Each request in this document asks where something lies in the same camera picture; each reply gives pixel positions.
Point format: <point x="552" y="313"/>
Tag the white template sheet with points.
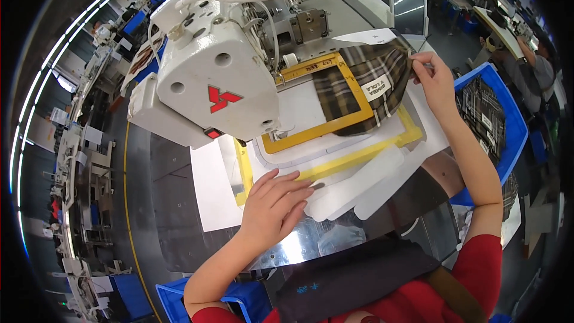
<point x="215" y="188"/>

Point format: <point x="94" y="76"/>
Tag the person's left hand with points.
<point x="264" y="211"/>

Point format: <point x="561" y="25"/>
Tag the row of sewing workstations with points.
<point x="85" y="166"/>

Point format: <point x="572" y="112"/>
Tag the plaid fabric piece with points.
<point x="385" y="65"/>

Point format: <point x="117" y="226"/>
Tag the large blue plastic bin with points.
<point x="511" y="130"/>

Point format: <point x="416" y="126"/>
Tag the person's body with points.
<point x="358" y="278"/>

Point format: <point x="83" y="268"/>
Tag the stack of plaid pieces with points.
<point x="482" y="116"/>

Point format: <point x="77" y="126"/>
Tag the white industrial sewing machine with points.
<point x="210" y="71"/>

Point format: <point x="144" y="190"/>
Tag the large yellow template frame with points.
<point x="354" y="158"/>

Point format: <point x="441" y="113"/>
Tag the small yellow clamp frame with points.
<point x="323" y="128"/>

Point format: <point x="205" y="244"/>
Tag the person's right hand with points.
<point x="437" y="85"/>

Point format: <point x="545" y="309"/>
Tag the white work tables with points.
<point x="489" y="13"/>

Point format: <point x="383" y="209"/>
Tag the white sewn label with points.
<point x="376" y="88"/>

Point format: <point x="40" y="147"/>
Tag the blue plastic crate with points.
<point x="179" y="300"/>

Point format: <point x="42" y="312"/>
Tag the white framed control screen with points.
<point x="408" y="9"/>

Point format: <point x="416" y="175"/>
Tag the white paper tag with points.
<point x="363" y="36"/>

